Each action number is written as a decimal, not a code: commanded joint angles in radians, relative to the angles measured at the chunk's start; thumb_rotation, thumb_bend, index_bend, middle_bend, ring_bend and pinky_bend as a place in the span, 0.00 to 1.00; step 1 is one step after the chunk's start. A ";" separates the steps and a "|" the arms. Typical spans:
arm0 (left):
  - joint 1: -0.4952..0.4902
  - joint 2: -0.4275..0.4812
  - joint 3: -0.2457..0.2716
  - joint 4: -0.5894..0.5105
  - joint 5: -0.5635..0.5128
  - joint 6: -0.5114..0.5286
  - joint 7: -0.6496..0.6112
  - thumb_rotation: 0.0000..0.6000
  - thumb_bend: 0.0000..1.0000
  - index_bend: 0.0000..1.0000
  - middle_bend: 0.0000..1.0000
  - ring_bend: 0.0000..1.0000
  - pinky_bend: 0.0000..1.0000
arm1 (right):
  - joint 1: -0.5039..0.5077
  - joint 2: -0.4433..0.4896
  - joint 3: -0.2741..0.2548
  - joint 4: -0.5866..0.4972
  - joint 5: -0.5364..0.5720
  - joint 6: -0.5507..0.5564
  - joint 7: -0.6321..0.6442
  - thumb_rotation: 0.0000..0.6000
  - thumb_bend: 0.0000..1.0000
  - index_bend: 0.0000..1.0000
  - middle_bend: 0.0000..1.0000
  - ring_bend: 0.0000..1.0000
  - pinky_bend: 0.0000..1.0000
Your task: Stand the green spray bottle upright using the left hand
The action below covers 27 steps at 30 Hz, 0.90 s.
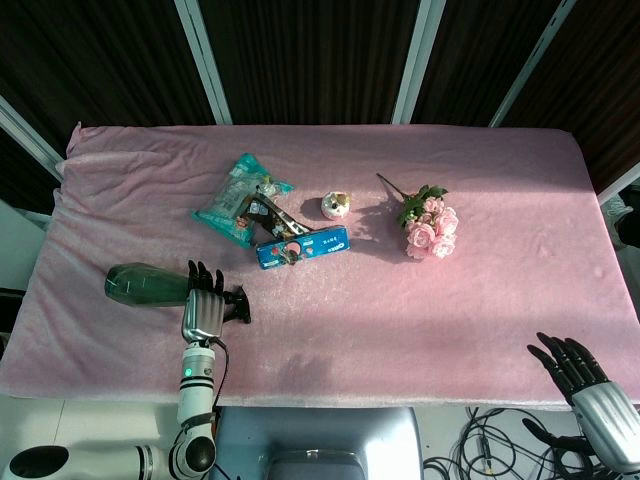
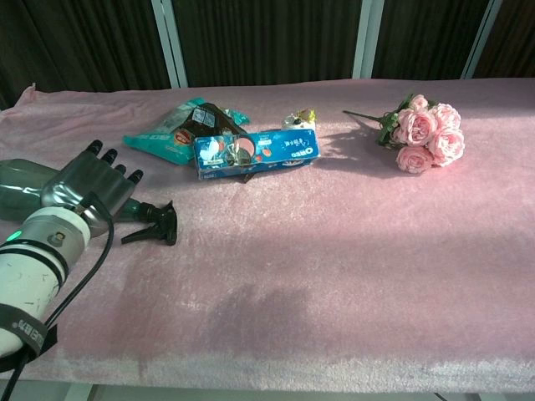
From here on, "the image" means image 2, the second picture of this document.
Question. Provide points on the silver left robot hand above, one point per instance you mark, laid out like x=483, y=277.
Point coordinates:
x=85, y=177

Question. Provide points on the green spray bottle black trigger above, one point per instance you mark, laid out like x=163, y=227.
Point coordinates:
x=18, y=188

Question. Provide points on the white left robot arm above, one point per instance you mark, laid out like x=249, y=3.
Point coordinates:
x=37, y=261

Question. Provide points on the teal snack bag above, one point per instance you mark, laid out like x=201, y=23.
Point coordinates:
x=161, y=140

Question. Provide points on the dark brown snack packet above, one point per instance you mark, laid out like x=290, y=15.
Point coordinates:
x=209, y=121

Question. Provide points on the blue Oreo cookie box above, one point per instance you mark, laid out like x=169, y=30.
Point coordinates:
x=255, y=152

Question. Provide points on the pink plush table cloth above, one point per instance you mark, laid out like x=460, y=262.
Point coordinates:
x=292, y=234

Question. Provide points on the small toy cake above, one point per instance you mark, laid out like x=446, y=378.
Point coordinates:
x=299, y=118

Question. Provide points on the dark curtain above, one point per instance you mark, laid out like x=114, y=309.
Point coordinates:
x=267, y=39

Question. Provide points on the pink rose bouquet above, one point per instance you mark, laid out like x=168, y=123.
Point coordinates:
x=426, y=133

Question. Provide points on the white frame post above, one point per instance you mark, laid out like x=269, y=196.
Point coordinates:
x=363, y=38
x=480, y=38
x=169, y=42

